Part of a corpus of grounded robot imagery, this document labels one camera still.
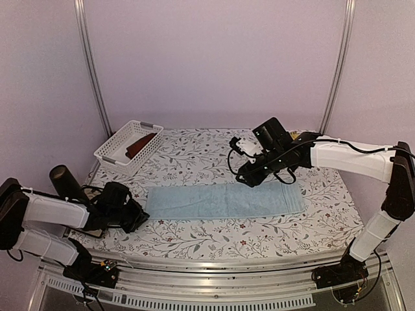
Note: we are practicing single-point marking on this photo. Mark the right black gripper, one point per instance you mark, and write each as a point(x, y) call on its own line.
point(253, 178)

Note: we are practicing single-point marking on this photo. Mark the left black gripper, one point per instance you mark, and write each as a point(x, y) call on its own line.
point(139, 218)

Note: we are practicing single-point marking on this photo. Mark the light blue towel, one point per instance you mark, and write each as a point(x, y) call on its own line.
point(224, 201)

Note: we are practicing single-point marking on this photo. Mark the dark red towel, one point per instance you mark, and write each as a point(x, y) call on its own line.
point(136, 147)

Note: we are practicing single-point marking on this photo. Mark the white perforated plastic basket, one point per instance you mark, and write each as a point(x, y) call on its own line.
point(111, 155)

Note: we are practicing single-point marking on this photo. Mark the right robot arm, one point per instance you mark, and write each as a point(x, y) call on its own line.
point(276, 150)

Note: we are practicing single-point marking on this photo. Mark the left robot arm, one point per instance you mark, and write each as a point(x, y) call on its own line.
point(112, 206)

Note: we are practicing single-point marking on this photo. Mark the floral square ceramic plate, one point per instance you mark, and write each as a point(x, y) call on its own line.
point(90, 192)

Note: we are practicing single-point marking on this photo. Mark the woven bamboo tray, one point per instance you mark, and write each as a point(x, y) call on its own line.
point(294, 135)

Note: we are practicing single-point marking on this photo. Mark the black cylindrical cup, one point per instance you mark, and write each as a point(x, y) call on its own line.
point(66, 185)

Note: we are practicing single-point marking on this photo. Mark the floral patterned table mat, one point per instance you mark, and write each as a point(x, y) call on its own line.
point(202, 157)

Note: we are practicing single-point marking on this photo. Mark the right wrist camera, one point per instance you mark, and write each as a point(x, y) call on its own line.
point(244, 147)

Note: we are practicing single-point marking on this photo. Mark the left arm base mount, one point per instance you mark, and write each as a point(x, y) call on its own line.
point(105, 274)

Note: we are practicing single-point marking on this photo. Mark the front aluminium rail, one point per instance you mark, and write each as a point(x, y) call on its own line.
point(283, 283)

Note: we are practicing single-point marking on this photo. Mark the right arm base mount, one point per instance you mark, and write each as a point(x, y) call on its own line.
point(337, 274)

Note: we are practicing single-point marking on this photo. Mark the left aluminium frame post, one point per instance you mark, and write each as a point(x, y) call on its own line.
point(82, 24)

